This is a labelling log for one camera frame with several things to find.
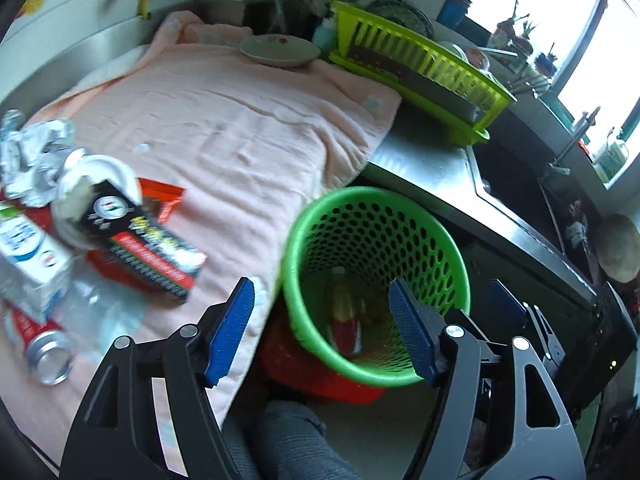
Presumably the grey trouser leg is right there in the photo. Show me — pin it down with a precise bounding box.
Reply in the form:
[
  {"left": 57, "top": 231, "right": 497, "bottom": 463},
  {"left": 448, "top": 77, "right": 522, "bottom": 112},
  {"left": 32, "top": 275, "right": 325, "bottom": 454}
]
[{"left": 222, "top": 400, "right": 359, "bottom": 479}]

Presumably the red Coca-Cola can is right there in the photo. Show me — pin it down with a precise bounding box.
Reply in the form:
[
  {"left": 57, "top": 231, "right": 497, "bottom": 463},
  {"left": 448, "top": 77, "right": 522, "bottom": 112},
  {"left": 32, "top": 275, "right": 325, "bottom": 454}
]
[{"left": 3, "top": 304, "right": 75, "bottom": 386}]

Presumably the orange red snack wrapper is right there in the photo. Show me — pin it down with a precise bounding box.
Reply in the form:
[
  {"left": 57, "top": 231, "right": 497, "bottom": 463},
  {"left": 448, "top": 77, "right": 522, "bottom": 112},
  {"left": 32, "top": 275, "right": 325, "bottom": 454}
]
[{"left": 86, "top": 178, "right": 184, "bottom": 292}]

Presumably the beige ceramic plate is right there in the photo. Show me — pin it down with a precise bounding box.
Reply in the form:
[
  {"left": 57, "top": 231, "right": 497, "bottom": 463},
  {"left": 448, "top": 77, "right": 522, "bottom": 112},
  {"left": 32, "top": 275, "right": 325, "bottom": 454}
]
[{"left": 240, "top": 34, "right": 321, "bottom": 68}]

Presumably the pink towel blanket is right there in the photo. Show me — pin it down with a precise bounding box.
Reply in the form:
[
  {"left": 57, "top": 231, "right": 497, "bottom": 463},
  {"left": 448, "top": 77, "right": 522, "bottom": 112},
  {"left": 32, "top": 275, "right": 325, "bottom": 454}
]
[{"left": 0, "top": 8, "right": 404, "bottom": 466}]

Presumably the red plastic basin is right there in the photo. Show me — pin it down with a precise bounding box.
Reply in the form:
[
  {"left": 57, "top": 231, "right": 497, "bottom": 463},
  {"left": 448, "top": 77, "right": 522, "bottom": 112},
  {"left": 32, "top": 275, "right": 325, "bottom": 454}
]
[{"left": 257, "top": 316, "right": 386, "bottom": 405}]

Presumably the crumpled silver foil wrapper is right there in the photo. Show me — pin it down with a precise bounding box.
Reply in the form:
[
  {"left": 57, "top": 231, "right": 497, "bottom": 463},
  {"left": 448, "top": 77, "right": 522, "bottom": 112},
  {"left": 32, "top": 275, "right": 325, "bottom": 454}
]
[{"left": 1, "top": 110, "right": 90, "bottom": 208}]

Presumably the black frying pan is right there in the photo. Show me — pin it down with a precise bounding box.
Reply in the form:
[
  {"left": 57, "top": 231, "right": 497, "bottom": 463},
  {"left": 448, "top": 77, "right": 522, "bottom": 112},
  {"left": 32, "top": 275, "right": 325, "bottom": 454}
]
[{"left": 367, "top": 0, "right": 434, "bottom": 39}]

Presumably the kitchen cleaver knife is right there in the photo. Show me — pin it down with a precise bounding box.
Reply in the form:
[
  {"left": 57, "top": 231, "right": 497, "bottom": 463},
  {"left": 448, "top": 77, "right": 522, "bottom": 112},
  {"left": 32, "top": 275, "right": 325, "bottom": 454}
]
[{"left": 349, "top": 46, "right": 480, "bottom": 125}]

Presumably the black red cardboard box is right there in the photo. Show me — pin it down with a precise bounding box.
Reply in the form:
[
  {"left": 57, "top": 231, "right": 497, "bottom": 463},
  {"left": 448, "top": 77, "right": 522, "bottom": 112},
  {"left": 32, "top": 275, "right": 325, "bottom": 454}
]
[{"left": 61, "top": 177, "right": 206, "bottom": 302}]

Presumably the clear plastic cup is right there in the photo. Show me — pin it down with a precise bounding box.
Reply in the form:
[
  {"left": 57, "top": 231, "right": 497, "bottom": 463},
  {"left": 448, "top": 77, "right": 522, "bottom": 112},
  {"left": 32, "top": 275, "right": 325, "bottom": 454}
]
[{"left": 52, "top": 262, "right": 146, "bottom": 362}]

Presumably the steel sink faucet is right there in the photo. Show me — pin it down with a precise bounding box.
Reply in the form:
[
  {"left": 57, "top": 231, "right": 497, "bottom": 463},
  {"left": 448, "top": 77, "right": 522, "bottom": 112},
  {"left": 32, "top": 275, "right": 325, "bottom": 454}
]
[{"left": 542, "top": 106, "right": 601, "bottom": 179}]

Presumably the red bottle in basket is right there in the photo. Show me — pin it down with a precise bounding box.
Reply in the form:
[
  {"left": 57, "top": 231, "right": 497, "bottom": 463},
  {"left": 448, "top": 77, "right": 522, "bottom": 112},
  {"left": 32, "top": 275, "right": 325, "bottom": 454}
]
[{"left": 328, "top": 266, "right": 361, "bottom": 358}]

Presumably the lime green dish rack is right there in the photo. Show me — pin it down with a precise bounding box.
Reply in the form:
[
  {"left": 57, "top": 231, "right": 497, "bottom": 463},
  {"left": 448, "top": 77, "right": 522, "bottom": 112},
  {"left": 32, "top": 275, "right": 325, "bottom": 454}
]
[{"left": 330, "top": 0, "right": 516, "bottom": 148}]

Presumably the green perforated trash basket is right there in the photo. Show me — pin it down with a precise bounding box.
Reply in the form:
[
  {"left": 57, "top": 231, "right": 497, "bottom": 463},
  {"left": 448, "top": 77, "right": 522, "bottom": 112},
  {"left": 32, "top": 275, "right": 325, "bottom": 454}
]
[{"left": 282, "top": 186, "right": 471, "bottom": 389}]

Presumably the white blue milk carton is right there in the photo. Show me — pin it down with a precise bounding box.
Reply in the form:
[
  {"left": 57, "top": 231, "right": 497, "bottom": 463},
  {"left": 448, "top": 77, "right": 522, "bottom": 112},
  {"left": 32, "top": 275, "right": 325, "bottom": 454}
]
[{"left": 0, "top": 200, "right": 75, "bottom": 324}]

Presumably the white plastic lid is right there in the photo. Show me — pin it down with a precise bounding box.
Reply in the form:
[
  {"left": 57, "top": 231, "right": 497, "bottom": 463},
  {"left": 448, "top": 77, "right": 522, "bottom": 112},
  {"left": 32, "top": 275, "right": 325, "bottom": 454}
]
[{"left": 51, "top": 155, "right": 142, "bottom": 252}]

